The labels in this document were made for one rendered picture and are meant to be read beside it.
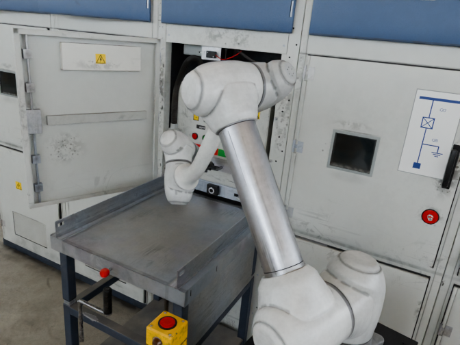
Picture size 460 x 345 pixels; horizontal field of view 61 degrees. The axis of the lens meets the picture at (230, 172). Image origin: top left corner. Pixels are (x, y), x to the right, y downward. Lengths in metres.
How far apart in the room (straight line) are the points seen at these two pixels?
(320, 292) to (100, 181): 1.32
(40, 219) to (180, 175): 1.63
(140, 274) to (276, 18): 1.09
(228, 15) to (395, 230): 1.10
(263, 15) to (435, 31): 0.63
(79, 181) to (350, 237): 1.25
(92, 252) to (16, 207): 1.64
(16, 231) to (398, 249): 2.53
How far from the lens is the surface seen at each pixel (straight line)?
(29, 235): 3.09
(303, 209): 1.72
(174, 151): 1.49
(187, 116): 1.94
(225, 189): 1.91
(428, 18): 1.53
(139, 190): 1.90
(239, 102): 0.95
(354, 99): 1.56
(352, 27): 1.56
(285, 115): 1.66
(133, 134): 1.98
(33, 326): 2.57
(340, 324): 0.98
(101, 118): 1.88
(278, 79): 1.05
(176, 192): 1.45
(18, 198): 3.03
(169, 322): 1.09
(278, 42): 1.66
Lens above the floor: 1.62
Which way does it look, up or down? 19 degrees down
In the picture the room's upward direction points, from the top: 5 degrees clockwise
